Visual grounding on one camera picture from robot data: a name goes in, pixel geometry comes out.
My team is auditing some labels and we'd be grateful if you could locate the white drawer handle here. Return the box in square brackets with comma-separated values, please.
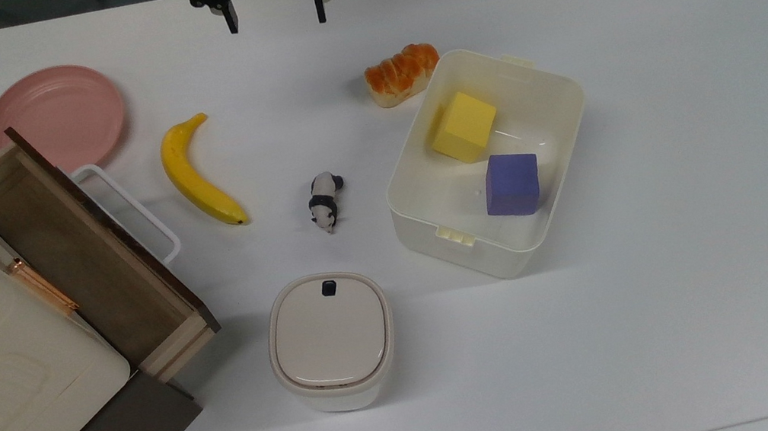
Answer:
[69, 152, 185, 278]

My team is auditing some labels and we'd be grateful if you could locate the pink plastic plate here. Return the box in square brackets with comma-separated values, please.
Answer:
[0, 56, 135, 184]

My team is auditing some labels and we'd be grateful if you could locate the cream lidded bin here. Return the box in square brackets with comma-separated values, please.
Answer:
[257, 263, 406, 423]

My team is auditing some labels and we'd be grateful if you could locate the purple foam cube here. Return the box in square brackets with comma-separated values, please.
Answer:
[478, 148, 546, 222]

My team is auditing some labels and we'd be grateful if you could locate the yellow foam cube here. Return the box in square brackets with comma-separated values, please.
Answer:
[423, 86, 504, 169]

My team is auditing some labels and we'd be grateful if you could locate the copper cabinet door handle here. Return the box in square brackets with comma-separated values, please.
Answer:
[5, 250, 81, 325]

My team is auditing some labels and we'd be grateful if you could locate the small panda figurine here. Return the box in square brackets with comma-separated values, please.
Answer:
[303, 169, 353, 238]

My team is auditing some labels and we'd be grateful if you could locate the yellow toy banana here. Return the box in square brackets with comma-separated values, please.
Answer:
[155, 108, 251, 236]

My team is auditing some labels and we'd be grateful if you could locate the brown wooden drawer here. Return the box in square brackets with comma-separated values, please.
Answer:
[0, 99, 228, 410]

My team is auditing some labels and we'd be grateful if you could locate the cream plastic box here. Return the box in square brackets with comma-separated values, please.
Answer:
[365, 30, 611, 297]

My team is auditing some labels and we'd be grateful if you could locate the toy bread loaf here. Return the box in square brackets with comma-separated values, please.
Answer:
[360, 40, 447, 111]

